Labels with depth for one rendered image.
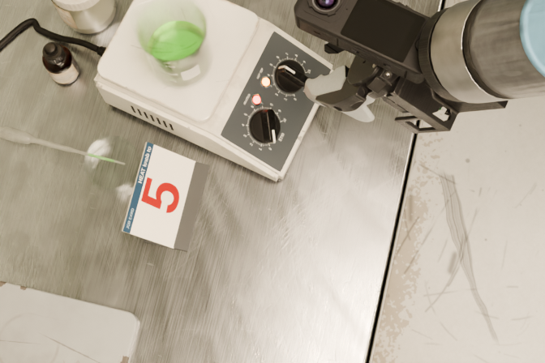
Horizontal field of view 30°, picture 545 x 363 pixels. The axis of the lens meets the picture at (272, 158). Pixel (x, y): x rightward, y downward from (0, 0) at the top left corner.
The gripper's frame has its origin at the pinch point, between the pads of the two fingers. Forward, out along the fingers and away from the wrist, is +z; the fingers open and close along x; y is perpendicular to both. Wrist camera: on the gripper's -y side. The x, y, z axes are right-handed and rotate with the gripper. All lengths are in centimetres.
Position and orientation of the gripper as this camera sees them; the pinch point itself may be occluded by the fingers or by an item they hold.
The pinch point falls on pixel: (317, 64)
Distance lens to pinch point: 92.4
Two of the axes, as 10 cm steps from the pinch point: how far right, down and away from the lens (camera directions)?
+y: 7.9, 4.8, 3.7
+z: -4.3, 0.2, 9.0
